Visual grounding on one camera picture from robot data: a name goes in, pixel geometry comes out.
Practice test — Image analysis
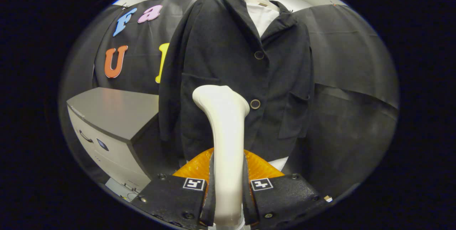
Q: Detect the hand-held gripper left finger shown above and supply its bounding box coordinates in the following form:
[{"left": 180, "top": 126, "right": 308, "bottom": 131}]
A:
[{"left": 132, "top": 147, "right": 216, "bottom": 230}]

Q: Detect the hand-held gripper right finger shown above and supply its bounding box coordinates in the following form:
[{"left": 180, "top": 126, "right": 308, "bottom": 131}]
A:
[{"left": 243, "top": 149, "right": 333, "bottom": 230}]

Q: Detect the white garment steamer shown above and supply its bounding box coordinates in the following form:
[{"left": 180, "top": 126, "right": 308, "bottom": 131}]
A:
[{"left": 192, "top": 85, "right": 250, "bottom": 228}]

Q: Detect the black jacket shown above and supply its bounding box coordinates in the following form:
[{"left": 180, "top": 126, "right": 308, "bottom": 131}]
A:
[{"left": 159, "top": 0, "right": 315, "bottom": 163}]

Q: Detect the grey cabinet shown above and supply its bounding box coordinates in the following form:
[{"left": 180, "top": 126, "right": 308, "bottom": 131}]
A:
[{"left": 67, "top": 87, "right": 168, "bottom": 191}]

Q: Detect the black backdrop cloth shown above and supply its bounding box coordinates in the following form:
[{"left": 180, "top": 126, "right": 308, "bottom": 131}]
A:
[{"left": 59, "top": 0, "right": 399, "bottom": 198}]

